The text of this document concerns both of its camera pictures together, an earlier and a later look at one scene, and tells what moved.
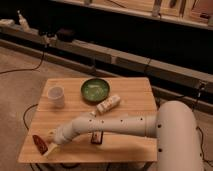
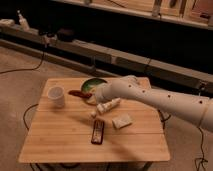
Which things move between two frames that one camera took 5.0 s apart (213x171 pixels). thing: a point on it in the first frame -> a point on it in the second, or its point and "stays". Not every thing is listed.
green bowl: (95, 89) stays
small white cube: (93, 114) stays
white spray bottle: (23, 23) stays
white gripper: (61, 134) -> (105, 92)
